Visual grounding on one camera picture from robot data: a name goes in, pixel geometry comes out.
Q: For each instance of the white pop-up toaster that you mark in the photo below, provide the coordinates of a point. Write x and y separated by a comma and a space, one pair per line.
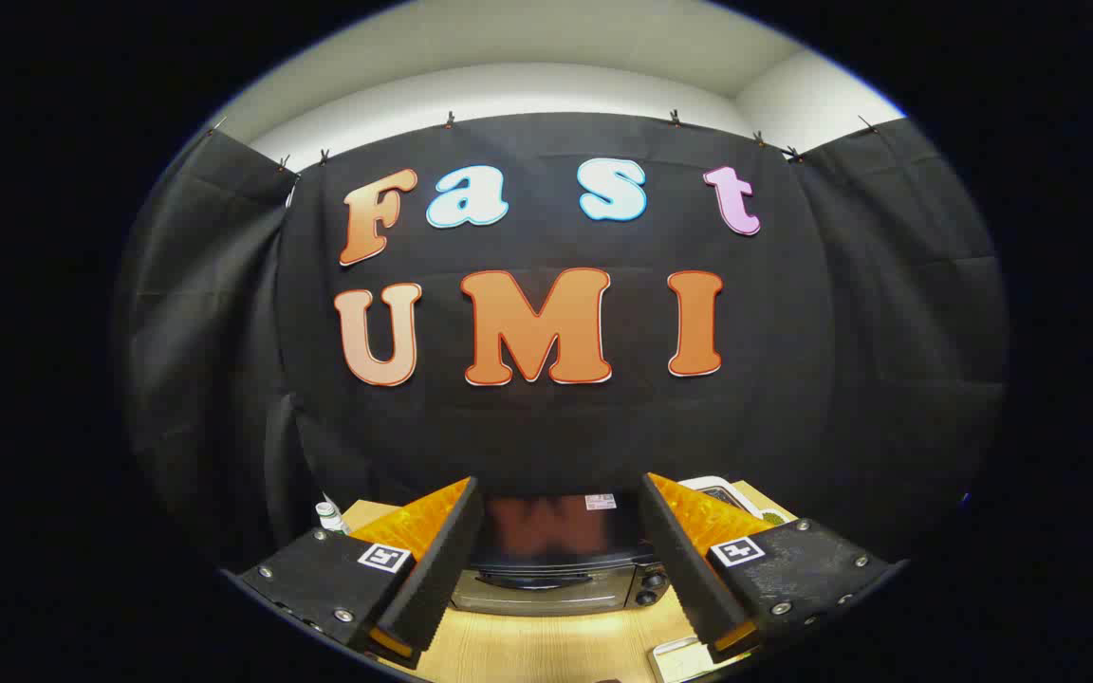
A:
698, 484

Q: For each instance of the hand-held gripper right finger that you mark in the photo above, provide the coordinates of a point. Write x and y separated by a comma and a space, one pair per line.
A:
684, 560

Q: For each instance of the white rectangular tray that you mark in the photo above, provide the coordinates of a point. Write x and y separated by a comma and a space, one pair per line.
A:
679, 659

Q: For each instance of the white green-label bottle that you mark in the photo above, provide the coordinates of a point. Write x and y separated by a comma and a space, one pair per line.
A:
328, 517

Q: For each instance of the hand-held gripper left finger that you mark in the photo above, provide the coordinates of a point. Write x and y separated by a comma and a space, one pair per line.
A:
442, 560

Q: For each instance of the black toaster oven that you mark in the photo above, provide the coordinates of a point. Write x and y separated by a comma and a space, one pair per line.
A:
546, 588

